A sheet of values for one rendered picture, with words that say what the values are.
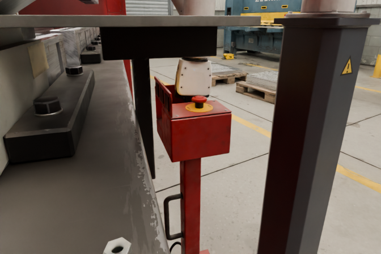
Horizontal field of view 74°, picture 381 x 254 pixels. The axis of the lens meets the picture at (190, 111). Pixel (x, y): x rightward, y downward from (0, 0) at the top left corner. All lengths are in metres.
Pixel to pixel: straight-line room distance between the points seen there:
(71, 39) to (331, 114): 0.71
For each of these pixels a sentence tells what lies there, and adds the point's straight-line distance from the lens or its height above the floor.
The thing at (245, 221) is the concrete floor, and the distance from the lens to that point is 1.48.
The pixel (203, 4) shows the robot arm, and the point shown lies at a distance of 0.69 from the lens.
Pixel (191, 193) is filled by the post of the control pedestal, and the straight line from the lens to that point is 0.81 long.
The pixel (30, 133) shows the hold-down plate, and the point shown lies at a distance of 0.26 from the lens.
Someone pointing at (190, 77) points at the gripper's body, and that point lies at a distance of 0.71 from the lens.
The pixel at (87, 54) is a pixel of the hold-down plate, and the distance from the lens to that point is 0.81.
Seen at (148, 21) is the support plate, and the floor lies 0.99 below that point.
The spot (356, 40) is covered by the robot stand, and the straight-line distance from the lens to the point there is 0.74.
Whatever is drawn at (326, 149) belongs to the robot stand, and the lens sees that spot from 0.78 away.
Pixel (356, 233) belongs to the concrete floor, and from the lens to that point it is 1.62.
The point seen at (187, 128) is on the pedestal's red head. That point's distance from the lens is 0.61.
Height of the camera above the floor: 1.00
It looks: 20 degrees down
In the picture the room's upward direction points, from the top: straight up
